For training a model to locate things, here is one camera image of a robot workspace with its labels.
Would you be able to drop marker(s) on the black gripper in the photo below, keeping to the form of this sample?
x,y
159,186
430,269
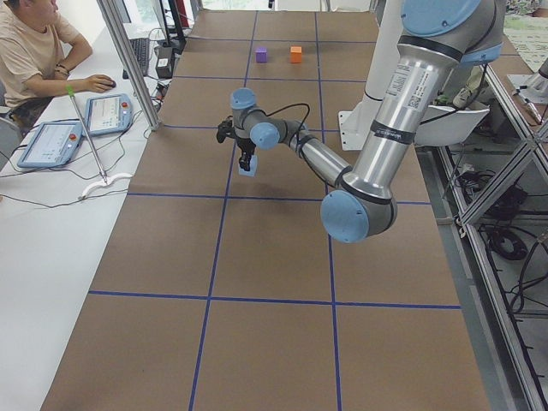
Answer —
x,y
245,149

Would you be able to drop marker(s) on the light blue foam block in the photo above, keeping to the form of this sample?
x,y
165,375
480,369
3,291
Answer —
x,y
252,172

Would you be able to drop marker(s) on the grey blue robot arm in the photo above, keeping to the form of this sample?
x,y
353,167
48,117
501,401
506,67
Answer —
x,y
436,37

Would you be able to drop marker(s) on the purple block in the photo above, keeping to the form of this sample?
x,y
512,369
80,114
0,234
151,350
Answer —
x,y
261,55

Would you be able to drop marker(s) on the orange block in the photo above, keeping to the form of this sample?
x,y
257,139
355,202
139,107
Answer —
x,y
295,54

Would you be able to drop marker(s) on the black power adapter box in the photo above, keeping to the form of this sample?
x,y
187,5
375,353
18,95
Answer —
x,y
165,62

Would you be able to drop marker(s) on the far blue teach pendant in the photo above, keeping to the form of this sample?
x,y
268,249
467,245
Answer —
x,y
108,114

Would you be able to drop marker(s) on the blue teach pendant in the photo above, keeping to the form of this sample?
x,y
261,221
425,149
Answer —
x,y
108,114
53,144

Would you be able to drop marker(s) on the black keyboard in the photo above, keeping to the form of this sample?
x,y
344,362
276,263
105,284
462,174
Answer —
x,y
141,50

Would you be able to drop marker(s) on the near blue teach pendant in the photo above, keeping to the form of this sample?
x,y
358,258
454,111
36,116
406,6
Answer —
x,y
53,144

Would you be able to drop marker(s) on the white plastic chair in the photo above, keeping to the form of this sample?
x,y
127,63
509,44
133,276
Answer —
x,y
452,129

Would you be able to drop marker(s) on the seated person beige shirt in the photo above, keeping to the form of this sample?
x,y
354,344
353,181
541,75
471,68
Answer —
x,y
39,49

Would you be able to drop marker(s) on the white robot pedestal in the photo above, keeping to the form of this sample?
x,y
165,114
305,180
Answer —
x,y
354,125

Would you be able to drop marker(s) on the metal reacher stick green handle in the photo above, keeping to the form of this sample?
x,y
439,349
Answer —
x,y
105,180

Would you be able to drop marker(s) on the aluminium frame post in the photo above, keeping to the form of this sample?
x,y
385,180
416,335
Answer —
x,y
113,21

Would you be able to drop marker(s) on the aluminium frame rail right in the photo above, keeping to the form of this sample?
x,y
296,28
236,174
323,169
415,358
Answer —
x,y
495,188

